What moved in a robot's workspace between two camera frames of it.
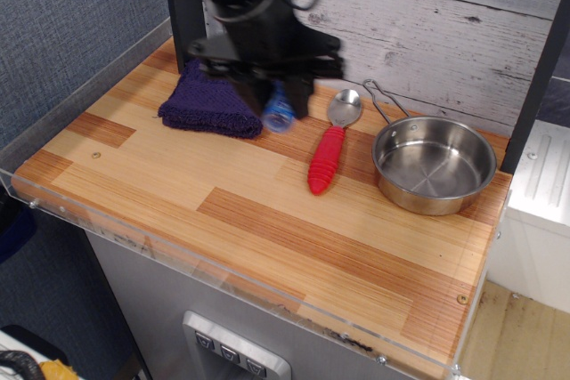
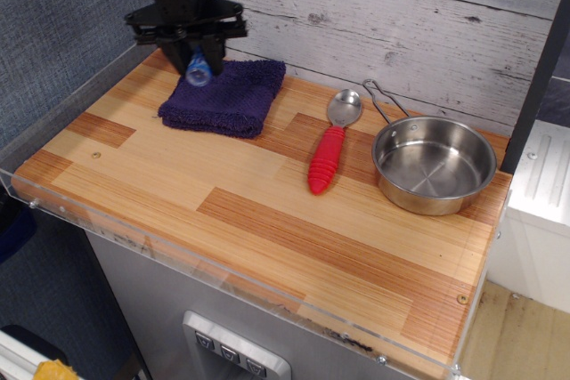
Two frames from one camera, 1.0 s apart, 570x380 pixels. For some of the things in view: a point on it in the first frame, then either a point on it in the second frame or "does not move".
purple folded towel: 204,101 does not move
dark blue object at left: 20,233 does not move
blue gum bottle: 280,113 -> 199,71
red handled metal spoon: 344,107 does not move
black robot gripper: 263,43 -> 183,14
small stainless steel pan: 426,165 does not move
